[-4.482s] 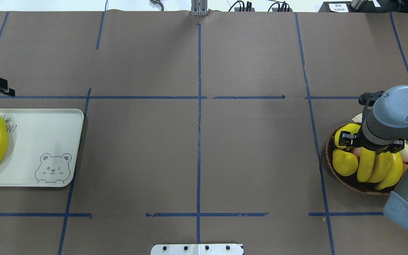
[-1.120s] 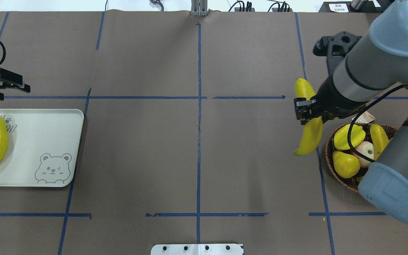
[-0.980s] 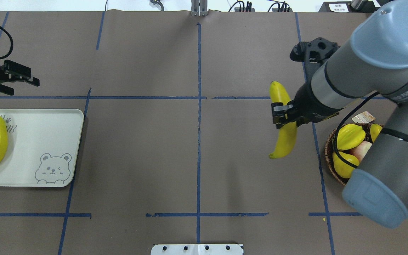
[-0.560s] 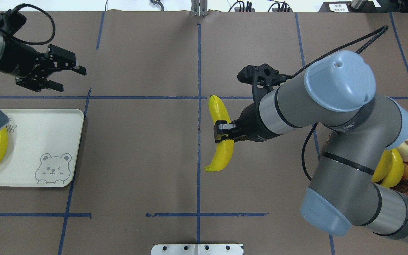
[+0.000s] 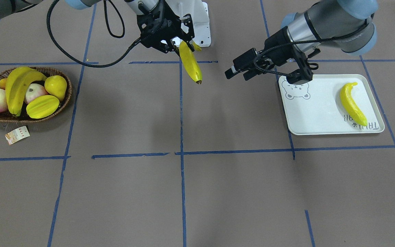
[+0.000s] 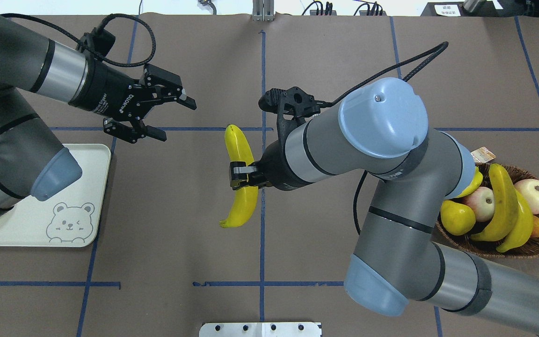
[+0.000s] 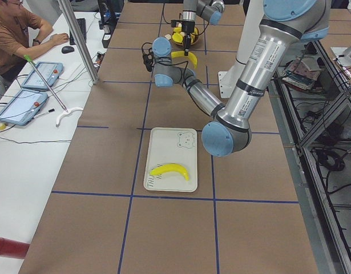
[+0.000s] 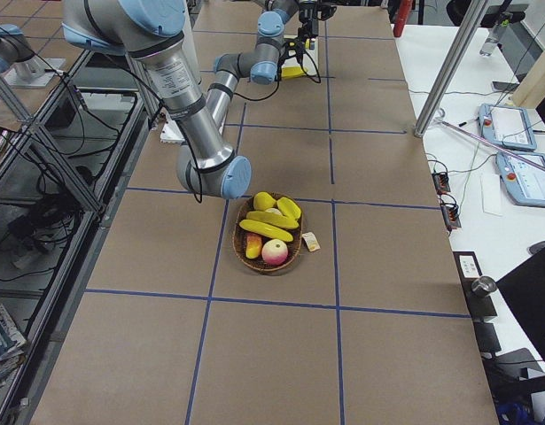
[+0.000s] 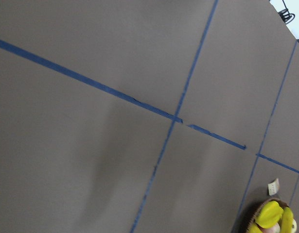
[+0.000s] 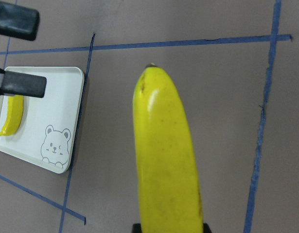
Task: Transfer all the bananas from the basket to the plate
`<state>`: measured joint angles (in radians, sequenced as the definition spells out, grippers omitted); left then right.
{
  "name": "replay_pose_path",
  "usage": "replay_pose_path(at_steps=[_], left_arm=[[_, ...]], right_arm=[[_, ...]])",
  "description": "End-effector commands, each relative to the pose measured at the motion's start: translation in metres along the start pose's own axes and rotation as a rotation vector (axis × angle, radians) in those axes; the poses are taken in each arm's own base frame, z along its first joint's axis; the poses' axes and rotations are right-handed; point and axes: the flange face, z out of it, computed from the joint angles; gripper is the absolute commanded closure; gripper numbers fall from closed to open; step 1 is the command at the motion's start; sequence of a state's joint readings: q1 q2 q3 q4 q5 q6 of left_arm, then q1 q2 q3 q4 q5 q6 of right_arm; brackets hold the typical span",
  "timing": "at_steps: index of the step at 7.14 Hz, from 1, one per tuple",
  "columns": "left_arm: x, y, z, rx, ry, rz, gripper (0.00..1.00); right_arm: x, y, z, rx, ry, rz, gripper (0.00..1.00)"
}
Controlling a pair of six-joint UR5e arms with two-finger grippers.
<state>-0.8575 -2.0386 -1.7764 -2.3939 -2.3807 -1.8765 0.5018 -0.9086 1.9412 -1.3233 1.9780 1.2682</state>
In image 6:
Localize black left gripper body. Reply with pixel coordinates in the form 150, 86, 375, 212
69, 59, 155, 126

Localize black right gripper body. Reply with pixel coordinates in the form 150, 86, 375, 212
255, 140, 327, 190

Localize yellow banana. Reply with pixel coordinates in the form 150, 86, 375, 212
495, 189, 533, 253
219, 124, 258, 228
470, 163, 518, 242

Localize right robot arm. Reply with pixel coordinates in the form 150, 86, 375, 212
230, 77, 539, 335

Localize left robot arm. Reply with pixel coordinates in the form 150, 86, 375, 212
0, 13, 197, 216

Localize paper basket tag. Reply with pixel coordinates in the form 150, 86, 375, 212
471, 147, 496, 164

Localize white bear tray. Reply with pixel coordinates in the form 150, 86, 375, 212
0, 144, 111, 248

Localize yellow pear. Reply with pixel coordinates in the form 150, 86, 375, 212
440, 200, 476, 235

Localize pink white apple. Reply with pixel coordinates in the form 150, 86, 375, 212
515, 178, 539, 215

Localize orange mango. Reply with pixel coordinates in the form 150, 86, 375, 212
530, 215, 539, 238

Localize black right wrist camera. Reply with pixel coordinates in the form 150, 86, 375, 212
257, 86, 329, 144

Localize aluminium frame post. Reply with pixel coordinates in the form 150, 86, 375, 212
252, 0, 275, 22

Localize white pillar base plate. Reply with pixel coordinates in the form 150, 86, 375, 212
199, 322, 323, 337

